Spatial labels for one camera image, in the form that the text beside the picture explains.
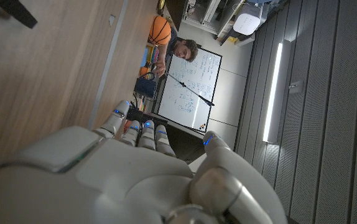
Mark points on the whiteboard with black frame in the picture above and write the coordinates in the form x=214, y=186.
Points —
x=181, y=102

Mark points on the white rounded box device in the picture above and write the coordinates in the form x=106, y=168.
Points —
x=247, y=21

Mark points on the orange basketball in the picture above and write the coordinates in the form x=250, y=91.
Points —
x=160, y=30

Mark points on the long ceiling light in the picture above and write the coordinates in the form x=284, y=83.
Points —
x=271, y=93

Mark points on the white shelf unit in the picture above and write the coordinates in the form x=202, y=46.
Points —
x=209, y=15

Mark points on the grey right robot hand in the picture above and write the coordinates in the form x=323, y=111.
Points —
x=128, y=180

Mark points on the black pointer stick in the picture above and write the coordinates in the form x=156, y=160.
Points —
x=191, y=91

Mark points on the black tape measure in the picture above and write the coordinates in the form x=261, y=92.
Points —
x=16, y=12

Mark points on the man in dark shirt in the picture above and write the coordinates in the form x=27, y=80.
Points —
x=184, y=49

